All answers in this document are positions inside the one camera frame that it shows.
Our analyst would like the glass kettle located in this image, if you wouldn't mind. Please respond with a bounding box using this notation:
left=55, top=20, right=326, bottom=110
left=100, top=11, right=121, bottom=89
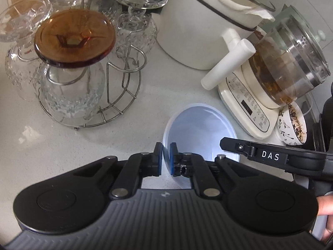
left=248, top=4, right=333, bottom=110

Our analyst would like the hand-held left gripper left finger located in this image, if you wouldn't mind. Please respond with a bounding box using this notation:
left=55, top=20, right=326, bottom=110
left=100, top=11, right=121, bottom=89
left=74, top=142, right=164, bottom=199

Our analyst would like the small floral bowl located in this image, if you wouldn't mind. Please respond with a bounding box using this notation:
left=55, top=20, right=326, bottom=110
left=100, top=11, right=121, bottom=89
left=275, top=101, right=308, bottom=147

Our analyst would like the white electric pot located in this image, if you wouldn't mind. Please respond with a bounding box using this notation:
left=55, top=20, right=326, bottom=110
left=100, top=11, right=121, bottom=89
left=152, top=0, right=276, bottom=90

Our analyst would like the white kettle base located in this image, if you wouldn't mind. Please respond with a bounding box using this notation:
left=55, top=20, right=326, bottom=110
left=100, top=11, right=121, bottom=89
left=217, top=69, right=283, bottom=140

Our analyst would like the person's right hand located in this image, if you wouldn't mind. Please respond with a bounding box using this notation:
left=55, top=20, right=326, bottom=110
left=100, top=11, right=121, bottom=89
left=316, top=191, right=333, bottom=243

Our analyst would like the amber base glass cup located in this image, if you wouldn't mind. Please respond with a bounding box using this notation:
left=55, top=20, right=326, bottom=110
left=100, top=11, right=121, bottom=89
left=35, top=10, right=117, bottom=121

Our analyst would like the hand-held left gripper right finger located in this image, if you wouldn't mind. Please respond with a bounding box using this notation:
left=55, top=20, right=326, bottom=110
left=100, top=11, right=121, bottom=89
left=169, top=142, right=257, bottom=199

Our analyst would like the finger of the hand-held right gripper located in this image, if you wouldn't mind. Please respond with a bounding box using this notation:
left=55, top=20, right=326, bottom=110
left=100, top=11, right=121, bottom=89
left=220, top=137, right=288, bottom=163

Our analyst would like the translucent plastic bowl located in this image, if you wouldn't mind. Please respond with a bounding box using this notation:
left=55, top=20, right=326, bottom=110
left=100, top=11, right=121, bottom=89
left=162, top=104, right=240, bottom=190

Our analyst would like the metal wire cup rack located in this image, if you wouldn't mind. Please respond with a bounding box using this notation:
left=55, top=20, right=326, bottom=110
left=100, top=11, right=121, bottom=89
left=39, top=0, right=143, bottom=131

